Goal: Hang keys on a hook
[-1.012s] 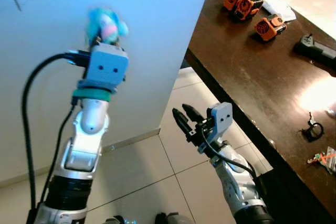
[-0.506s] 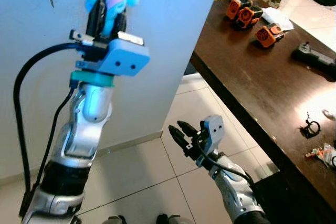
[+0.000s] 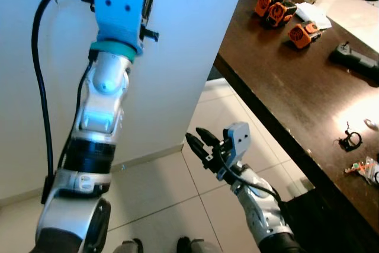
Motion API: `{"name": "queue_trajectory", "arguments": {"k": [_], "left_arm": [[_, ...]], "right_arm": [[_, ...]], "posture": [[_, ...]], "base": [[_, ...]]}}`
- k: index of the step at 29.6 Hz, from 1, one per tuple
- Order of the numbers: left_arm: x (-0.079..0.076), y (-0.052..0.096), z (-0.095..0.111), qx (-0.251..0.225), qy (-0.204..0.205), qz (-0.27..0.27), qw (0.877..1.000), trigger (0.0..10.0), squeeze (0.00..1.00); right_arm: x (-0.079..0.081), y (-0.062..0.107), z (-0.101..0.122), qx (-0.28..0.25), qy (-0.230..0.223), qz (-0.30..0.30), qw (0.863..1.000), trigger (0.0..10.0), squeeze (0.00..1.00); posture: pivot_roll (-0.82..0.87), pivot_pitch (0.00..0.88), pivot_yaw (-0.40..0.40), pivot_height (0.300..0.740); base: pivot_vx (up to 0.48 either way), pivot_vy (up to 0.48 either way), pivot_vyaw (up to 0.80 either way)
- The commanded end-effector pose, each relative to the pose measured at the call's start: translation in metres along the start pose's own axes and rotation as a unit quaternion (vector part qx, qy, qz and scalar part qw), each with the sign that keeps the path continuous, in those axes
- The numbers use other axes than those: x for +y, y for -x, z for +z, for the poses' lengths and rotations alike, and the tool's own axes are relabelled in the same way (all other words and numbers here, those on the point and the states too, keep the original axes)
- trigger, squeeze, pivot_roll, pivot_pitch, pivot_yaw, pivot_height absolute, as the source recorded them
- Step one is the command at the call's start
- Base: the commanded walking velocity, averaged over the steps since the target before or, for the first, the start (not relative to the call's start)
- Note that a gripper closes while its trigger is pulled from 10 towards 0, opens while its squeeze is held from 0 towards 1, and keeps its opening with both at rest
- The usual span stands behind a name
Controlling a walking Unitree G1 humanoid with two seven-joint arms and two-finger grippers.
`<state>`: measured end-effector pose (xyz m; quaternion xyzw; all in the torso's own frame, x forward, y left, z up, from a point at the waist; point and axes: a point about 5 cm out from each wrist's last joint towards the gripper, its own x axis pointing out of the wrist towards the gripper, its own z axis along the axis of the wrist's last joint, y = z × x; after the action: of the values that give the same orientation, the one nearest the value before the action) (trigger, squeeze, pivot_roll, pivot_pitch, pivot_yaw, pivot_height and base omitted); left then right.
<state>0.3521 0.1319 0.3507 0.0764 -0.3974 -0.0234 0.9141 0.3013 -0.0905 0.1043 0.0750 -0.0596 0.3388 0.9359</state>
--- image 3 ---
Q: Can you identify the black handheld tool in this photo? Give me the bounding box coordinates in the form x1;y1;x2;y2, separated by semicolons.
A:
329;42;379;85

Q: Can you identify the orange and black battery pack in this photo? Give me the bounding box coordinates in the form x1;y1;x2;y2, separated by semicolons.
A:
255;0;275;17
265;1;297;28
288;21;322;50

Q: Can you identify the white paper sheet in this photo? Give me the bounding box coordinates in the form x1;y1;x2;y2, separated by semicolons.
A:
294;2;333;30

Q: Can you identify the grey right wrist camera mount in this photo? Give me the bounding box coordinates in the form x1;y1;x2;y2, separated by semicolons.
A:
216;121;252;181

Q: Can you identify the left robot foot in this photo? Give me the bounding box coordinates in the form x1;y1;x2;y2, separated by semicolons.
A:
111;238;144;253

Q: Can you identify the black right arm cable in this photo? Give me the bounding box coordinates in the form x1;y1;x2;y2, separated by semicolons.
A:
216;146;284;206

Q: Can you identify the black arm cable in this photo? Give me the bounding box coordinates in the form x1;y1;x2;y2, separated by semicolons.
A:
31;0;95;205
216;146;284;206

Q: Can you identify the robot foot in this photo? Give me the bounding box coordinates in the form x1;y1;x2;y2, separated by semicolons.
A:
111;238;144;253
176;236;221;253

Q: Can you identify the clear bag of small parts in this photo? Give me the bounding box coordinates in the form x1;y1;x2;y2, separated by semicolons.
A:
345;157;379;186

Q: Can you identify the black ring clamp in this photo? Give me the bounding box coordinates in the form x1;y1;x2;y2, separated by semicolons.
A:
339;121;363;152

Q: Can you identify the pale blue left wrist camera mount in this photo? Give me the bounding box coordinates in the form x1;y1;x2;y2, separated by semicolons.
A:
94;0;147;56

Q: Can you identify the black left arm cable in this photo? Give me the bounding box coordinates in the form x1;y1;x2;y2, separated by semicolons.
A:
31;0;95;205

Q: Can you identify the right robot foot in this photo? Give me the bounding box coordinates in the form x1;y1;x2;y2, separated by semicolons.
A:
176;236;221;253

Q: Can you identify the dark brown wooden table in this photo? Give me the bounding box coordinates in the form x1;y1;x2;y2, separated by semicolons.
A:
213;0;379;253

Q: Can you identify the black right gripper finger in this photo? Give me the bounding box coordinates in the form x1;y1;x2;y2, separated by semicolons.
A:
185;133;209;165
196;127;221;148

